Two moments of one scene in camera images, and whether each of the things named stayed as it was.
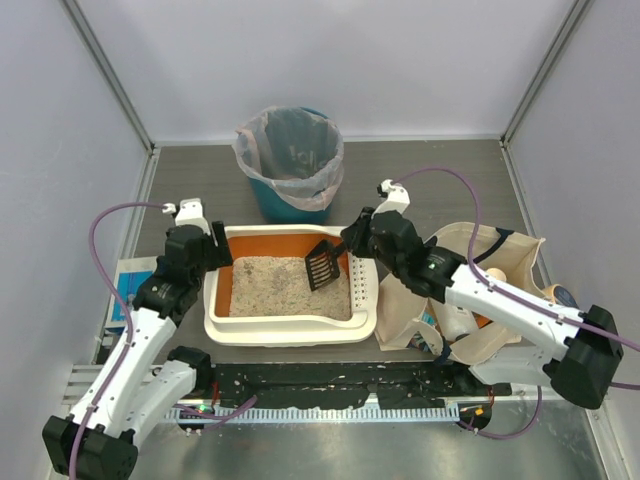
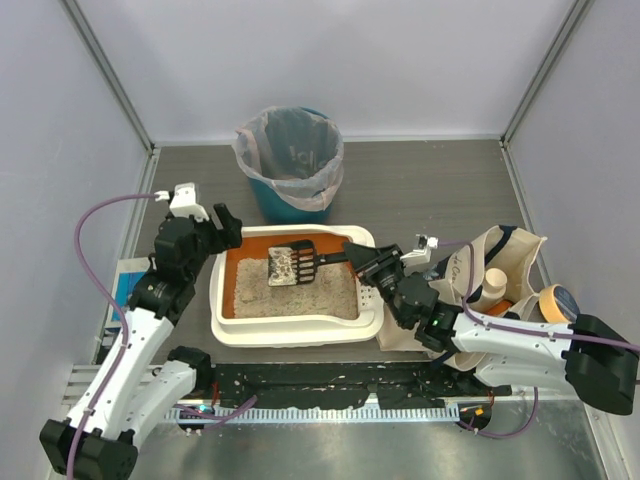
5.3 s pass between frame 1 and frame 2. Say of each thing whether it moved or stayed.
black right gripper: moved
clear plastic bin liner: stayed
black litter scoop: moved
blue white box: stayed
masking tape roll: stayed
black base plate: stayed
